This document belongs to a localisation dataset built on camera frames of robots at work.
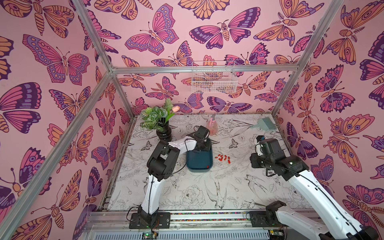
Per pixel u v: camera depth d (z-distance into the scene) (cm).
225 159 95
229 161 94
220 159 95
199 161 93
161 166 55
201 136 81
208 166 90
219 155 97
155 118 84
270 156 55
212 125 102
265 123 114
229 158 95
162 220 73
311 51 84
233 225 73
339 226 38
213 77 95
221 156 97
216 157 97
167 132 97
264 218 72
